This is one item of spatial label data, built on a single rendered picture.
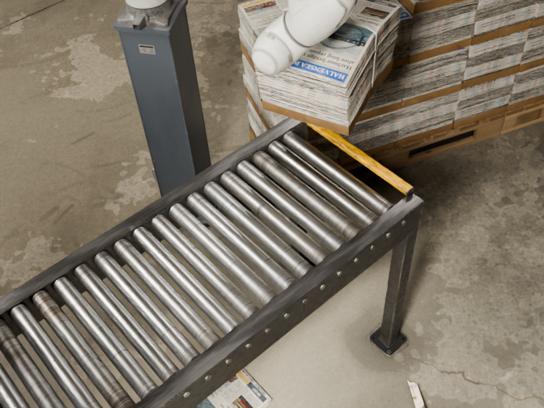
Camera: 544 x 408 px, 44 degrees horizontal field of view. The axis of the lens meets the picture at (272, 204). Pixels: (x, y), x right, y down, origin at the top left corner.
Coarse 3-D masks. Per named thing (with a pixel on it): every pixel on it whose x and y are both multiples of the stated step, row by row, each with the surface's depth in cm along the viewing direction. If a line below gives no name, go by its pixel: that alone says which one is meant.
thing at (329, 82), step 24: (312, 48) 183; (336, 48) 182; (360, 48) 180; (288, 72) 182; (312, 72) 178; (336, 72) 177; (360, 72) 182; (264, 96) 198; (288, 96) 192; (312, 96) 187; (336, 96) 181; (360, 96) 192; (336, 120) 190
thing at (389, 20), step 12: (360, 0) 198; (372, 0) 198; (384, 0) 199; (360, 12) 192; (372, 12) 192; (384, 12) 192; (396, 12) 194; (384, 24) 187; (396, 24) 197; (384, 36) 191; (396, 36) 203; (384, 48) 195; (384, 60) 202
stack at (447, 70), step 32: (256, 0) 263; (480, 0) 258; (512, 0) 265; (256, 32) 249; (416, 32) 258; (448, 32) 264; (480, 32) 270; (416, 64) 269; (448, 64) 276; (480, 64) 284; (512, 64) 291; (256, 96) 278; (384, 96) 276; (416, 96) 283; (448, 96) 291; (480, 96) 299; (256, 128) 300; (384, 128) 291; (416, 128) 298; (480, 128) 315; (384, 160) 306; (416, 160) 314; (288, 192) 296
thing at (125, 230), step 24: (288, 120) 220; (264, 144) 213; (216, 168) 207; (192, 192) 201; (144, 216) 196; (168, 216) 200; (96, 240) 190; (72, 264) 185; (120, 264) 197; (24, 288) 181; (48, 288) 182; (0, 312) 176
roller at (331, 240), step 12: (240, 168) 208; (252, 168) 206; (252, 180) 205; (264, 180) 203; (264, 192) 202; (276, 192) 200; (276, 204) 200; (288, 204) 196; (300, 204) 197; (300, 216) 194; (312, 216) 193; (312, 228) 191; (324, 228) 190; (324, 240) 188; (336, 240) 187
